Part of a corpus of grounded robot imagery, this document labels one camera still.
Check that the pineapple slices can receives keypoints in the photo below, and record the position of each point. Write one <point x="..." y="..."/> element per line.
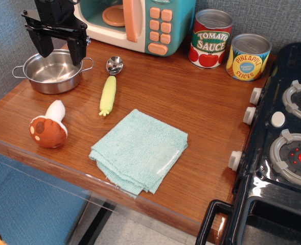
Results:
<point x="248" y="56"/>

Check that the small steel pot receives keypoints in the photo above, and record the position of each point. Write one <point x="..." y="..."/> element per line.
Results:
<point x="54" y="74"/>

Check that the black table leg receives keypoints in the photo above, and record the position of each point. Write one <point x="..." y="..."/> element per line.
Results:
<point x="97" y="224"/>

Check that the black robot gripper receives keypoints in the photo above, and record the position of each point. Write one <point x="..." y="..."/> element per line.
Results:
<point x="56" y="19"/>

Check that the clear acrylic table guard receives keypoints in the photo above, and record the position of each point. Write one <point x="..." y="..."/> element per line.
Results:
<point x="44" y="202"/>

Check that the spoon with yellow-green handle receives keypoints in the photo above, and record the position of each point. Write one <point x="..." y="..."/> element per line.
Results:
<point x="114" y="66"/>

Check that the teal toy microwave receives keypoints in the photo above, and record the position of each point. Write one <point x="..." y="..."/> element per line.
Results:
<point x="152" y="27"/>

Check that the black toy stove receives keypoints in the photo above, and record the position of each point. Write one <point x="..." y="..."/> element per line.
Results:
<point x="266" y="208"/>

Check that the plush brown mushroom toy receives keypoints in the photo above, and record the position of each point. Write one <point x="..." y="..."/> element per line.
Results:
<point x="47" y="130"/>

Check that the tomato sauce can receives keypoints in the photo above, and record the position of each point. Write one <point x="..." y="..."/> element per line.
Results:
<point x="211" y="32"/>

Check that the light blue towel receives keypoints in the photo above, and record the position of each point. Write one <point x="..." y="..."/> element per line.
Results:
<point x="138" y="152"/>

